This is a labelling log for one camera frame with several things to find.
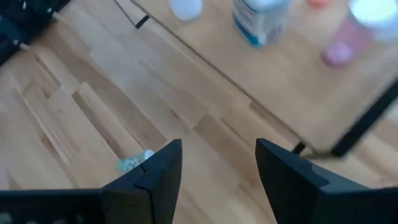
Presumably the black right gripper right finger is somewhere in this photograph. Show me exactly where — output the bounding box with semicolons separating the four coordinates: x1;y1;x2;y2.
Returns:
254;138;398;224

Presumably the plain white bottle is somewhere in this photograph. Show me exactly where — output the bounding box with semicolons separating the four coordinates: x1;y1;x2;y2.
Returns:
169;0;203;22

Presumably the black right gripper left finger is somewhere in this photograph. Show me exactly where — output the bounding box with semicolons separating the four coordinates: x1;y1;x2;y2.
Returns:
0;139;183;224

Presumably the white bottle blue label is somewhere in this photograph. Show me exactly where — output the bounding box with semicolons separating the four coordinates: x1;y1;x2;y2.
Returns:
231;0;292;48

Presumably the purple vial white cap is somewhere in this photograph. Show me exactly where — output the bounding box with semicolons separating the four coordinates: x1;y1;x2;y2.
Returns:
322;0;398;68

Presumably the orange vial white cap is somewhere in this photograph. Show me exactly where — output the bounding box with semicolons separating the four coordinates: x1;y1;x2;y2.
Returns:
306;0;333;9

